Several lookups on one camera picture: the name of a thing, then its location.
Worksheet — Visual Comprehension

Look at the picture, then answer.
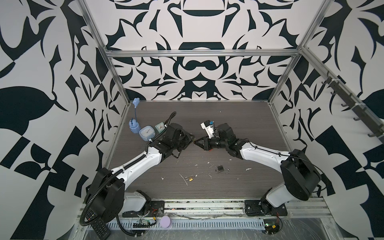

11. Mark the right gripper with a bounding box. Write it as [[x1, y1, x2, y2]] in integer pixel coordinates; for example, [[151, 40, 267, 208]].
[[193, 135, 229, 152]]

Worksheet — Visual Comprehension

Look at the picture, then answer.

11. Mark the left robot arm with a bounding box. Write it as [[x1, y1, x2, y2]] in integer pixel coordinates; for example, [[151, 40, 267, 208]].
[[80, 112, 194, 226]]

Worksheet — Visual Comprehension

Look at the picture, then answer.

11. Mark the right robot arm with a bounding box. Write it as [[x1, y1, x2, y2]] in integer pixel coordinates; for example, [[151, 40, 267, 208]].
[[194, 136, 322, 217]]

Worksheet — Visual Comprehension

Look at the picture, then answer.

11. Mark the mint green alarm clock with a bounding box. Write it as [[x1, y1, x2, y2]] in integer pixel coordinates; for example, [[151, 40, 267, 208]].
[[155, 122, 167, 134]]

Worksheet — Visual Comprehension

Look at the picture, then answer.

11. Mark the black padlock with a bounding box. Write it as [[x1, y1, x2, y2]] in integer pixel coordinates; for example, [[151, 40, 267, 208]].
[[215, 165, 230, 174]]

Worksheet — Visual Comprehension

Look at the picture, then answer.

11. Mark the light blue alarm clock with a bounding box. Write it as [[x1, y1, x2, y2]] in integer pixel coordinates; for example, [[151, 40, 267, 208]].
[[139, 126, 156, 142]]

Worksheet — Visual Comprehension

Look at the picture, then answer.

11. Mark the blue flower toy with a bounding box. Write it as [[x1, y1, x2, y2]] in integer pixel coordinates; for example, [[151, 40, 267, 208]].
[[129, 98, 141, 134]]

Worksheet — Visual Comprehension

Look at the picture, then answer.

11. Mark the purple round lid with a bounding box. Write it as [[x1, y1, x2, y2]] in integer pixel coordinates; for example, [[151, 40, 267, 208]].
[[160, 216, 172, 229]]

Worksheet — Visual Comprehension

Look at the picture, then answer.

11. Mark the green circuit board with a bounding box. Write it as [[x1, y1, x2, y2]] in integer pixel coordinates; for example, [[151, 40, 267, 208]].
[[262, 218, 283, 236]]

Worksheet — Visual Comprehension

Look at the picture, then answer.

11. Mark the black remote control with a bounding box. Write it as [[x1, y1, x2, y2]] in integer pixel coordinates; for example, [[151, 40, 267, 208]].
[[86, 210, 111, 240]]

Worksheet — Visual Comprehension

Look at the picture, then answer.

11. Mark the black hook rack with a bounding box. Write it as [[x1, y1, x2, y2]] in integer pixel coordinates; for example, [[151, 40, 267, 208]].
[[322, 71, 384, 144]]

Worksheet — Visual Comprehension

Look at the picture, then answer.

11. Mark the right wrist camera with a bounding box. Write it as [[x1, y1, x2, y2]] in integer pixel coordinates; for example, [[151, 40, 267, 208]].
[[201, 120, 220, 139]]

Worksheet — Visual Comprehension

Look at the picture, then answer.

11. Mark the white cable duct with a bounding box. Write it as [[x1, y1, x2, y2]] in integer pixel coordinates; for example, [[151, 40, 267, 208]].
[[121, 219, 265, 231]]

